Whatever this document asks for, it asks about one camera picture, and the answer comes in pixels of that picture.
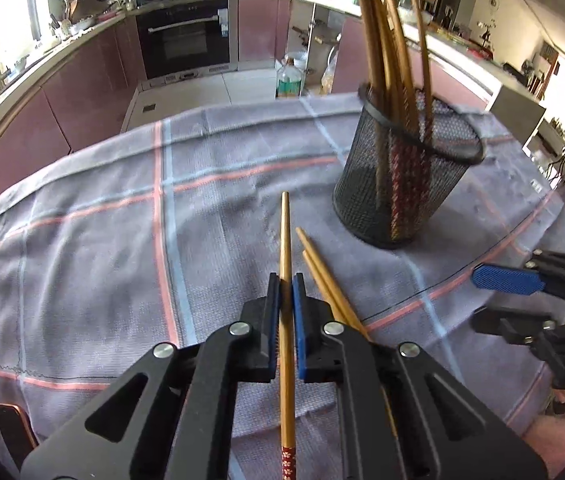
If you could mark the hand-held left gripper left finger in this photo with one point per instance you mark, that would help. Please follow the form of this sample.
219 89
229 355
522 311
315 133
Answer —
273 330

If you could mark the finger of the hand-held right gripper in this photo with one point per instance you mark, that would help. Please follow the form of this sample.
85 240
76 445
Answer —
512 325
507 280

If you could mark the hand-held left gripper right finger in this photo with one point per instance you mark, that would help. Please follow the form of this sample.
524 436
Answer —
298 330

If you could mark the black mesh holder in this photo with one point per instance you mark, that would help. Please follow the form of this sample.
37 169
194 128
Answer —
362 185

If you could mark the white cabinet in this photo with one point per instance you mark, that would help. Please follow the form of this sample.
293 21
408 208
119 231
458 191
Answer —
517 115

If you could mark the grey plaid tablecloth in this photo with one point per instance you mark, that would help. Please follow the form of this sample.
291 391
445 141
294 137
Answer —
87 260

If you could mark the maroon kitchen counter with open shelf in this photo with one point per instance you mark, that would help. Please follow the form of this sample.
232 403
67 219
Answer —
452 75

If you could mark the cooking oil bottle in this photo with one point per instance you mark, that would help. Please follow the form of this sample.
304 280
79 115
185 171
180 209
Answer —
290 80

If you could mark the clear plastic bag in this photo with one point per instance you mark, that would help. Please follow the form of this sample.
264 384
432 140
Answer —
329 75

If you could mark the dark copper-edged object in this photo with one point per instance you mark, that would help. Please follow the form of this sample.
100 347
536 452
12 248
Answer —
15 432

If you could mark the black built-in oven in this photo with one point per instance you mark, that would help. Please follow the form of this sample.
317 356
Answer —
187 35

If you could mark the maroon kitchen counter with sink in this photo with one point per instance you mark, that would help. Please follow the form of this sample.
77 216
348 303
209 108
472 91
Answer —
52 95

